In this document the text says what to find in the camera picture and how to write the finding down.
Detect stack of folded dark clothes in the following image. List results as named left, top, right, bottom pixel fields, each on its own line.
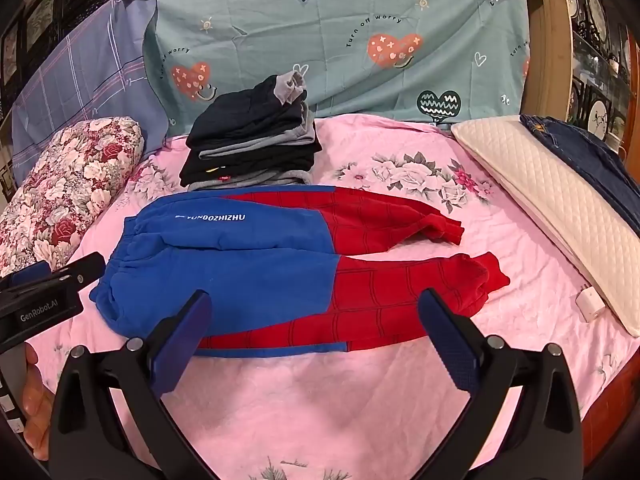
left=180, top=72, right=323, bottom=191

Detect small white charger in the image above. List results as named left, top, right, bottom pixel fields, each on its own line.
left=575, top=286, right=607, bottom=321

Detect wooden display cabinet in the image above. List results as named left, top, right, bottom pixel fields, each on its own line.
left=510, top=0, right=640, bottom=161

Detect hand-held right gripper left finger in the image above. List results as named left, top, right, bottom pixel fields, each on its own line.
left=47, top=289, right=221, bottom=480

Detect blue and red pants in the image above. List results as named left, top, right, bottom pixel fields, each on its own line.
left=90, top=185, right=511, bottom=358

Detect person's left hand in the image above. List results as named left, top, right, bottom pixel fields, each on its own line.
left=22, top=347, right=58, bottom=461

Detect teal heart printed quilt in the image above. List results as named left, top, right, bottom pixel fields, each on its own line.
left=142, top=0, right=531, bottom=126

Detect cream quilted pillow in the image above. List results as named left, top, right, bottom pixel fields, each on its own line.
left=450, top=115, right=640, bottom=338

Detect dark framed pictures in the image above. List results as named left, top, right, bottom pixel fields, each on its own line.
left=0, top=0, right=151, bottom=126

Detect red floral pillow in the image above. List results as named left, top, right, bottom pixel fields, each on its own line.
left=0, top=116, right=146, bottom=278

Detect dark blue denim jeans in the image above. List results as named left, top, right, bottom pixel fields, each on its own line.
left=520, top=114, right=640, bottom=236

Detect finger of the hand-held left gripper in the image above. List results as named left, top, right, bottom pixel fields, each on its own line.
left=0, top=252, right=107, bottom=293

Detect pink floral bed sheet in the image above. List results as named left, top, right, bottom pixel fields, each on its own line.
left=22, top=115, right=640, bottom=480

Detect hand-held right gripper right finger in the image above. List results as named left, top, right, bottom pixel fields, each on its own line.
left=417, top=287, right=586, bottom=480

